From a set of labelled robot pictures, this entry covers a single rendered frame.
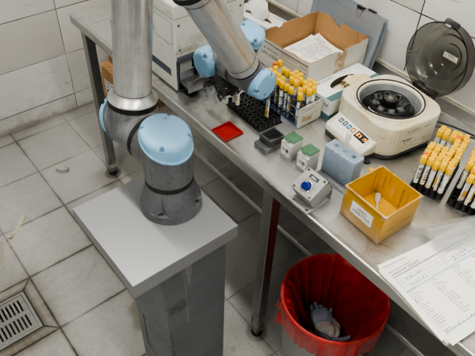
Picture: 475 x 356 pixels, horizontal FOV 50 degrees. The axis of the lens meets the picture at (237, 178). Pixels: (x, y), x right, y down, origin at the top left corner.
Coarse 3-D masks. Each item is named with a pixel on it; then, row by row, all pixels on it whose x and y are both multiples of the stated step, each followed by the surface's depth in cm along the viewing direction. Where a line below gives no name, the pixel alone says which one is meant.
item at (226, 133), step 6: (216, 126) 154; (222, 126) 155; (228, 126) 155; (234, 126) 155; (216, 132) 152; (222, 132) 153; (228, 132) 153; (234, 132) 153; (240, 132) 152; (222, 138) 151; (228, 138) 150
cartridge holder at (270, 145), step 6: (264, 132) 148; (270, 132) 150; (276, 132) 150; (264, 138) 147; (270, 138) 150; (276, 138) 146; (282, 138) 148; (258, 144) 148; (264, 144) 148; (270, 144) 146; (276, 144) 148; (264, 150) 146; (270, 150) 147
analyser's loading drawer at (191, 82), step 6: (192, 66) 166; (180, 72) 164; (186, 72) 165; (192, 72) 167; (180, 78) 165; (186, 78) 166; (192, 78) 167; (198, 78) 163; (204, 78) 165; (186, 84) 164; (192, 84) 163; (198, 84) 164; (192, 90) 164
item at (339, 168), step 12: (336, 144) 136; (324, 156) 138; (336, 156) 134; (348, 156) 132; (360, 156) 132; (324, 168) 140; (336, 168) 136; (348, 168) 132; (360, 168) 134; (336, 180) 138; (348, 180) 134
